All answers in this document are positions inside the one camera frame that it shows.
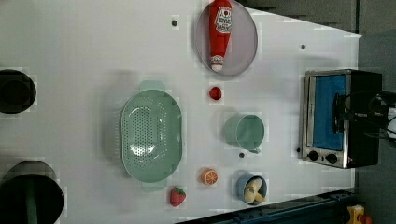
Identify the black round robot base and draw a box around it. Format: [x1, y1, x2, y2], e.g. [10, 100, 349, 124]
[0, 69, 36, 114]

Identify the blue glass oven door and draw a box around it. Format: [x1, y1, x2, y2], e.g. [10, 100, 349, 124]
[306, 75, 347, 151]

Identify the green oval colander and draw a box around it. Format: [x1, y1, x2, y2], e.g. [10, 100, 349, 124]
[120, 80, 183, 191]

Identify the green metal mug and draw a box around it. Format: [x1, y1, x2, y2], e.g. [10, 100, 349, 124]
[223, 114, 265, 154]

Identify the red strawberry toy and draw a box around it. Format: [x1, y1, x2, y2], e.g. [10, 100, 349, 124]
[169, 188, 187, 207]

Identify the silver black toaster oven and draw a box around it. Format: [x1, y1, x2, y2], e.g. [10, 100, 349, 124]
[301, 69, 382, 169]

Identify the black round base with green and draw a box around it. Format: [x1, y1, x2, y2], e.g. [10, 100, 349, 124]
[0, 161, 64, 224]

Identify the yellow red toy object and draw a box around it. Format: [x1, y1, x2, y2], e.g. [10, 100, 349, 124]
[347, 204, 373, 224]

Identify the grey round plate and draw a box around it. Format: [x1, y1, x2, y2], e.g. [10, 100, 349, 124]
[195, 0, 258, 76]

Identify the blue metal frame rail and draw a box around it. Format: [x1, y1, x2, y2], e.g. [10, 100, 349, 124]
[178, 190, 357, 224]

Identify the red ketchup bottle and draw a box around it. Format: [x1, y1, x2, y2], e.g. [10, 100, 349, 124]
[209, 0, 233, 72]

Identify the yellow banana toy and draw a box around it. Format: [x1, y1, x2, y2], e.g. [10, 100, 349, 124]
[244, 178, 264, 203]

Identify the small red tomato toy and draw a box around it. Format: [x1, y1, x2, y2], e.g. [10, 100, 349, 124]
[209, 87, 222, 100]

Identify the orange slice toy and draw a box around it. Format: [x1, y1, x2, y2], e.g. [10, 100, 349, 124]
[201, 168, 219, 185]

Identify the blue bowl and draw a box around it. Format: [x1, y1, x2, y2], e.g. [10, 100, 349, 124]
[236, 173, 267, 205]

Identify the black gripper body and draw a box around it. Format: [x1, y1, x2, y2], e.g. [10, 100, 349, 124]
[339, 91, 395, 140]

